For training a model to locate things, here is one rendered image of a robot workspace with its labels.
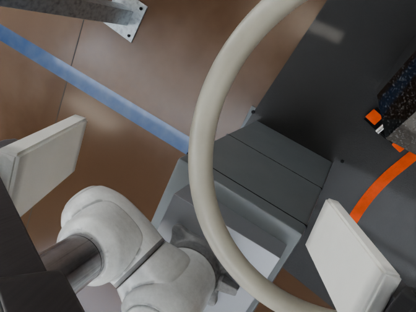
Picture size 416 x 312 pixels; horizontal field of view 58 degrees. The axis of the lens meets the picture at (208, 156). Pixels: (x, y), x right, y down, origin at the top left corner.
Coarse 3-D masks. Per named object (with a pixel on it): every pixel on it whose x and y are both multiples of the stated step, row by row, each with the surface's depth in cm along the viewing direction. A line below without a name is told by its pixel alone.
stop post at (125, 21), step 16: (0, 0) 126; (16, 0) 131; (32, 0) 137; (48, 0) 142; (64, 0) 149; (80, 0) 156; (96, 0) 169; (112, 0) 193; (128, 0) 190; (80, 16) 162; (96, 16) 170; (112, 16) 179; (128, 16) 189; (128, 32) 194
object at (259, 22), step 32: (288, 0) 39; (256, 32) 40; (224, 64) 41; (224, 96) 42; (192, 128) 43; (192, 160) 44; (192, 192) 45; (224, 224) 47; (224, 256) 47; (256, 288) 48
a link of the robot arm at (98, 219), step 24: (96, 192) 85; (72, 216) 82; (96, 216) 78; (120, 216) 82; (144, 216) 89; (72, 240) 72; (96, 240) 75; (120, 240) 77; (144, 240) 83; (48, 264) 62; (72, 264) 66; (96, 264) 72; (120, 264) 77; (72, 288) 65
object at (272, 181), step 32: (256, 128) 165; (224, 160) 118; (256, 160) 130; (288, 160) 144; (320, 160) 162; (224, 192) 103; (256, 192) 108; (288, 192) 117; (320, 192) 130; (256, 224) 101; (288, 224) 99; (288, 256) 100
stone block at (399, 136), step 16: (400, 64) 101; (384, 80) 116; (400, 80) 92; (384, 96) 99; (400, 96) 93; (384, 112) 100; (400, 112) 93; (384, 128) 101; (400, 128) 95; (400, 144) 99
